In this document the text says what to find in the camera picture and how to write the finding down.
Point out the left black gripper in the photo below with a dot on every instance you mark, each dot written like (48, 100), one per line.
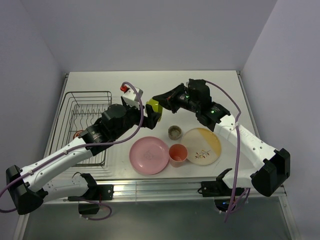
(150, 121)

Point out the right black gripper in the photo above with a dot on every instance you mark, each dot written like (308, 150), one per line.
(171, 95)

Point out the lime green bowl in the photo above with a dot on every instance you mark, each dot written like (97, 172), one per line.
(157, 108)

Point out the speckled ceramic small cup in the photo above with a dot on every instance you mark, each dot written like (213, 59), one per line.
(174, 132)

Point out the pink plastic plate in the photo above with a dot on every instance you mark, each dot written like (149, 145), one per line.
(149, 155)

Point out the pink plastic cup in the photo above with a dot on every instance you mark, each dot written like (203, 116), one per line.
(178, 154)

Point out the orange ceramic mug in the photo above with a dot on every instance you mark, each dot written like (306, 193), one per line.
(77, 134)

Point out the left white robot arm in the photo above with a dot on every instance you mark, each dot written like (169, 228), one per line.
(91, 142)

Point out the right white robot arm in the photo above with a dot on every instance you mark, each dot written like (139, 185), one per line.
(271, 167)

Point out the cream floral plate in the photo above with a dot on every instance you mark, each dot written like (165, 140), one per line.
(203, 146)

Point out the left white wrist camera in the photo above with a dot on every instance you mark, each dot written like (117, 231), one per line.
(130, 97)

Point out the wire dish rack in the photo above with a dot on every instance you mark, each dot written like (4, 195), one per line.
(77, 111)

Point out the aluminium table edge rail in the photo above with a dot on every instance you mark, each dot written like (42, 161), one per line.
(139, 190)

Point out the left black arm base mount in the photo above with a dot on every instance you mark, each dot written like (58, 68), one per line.
(94, 197)

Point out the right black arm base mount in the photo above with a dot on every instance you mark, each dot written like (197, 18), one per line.
(212, 188)

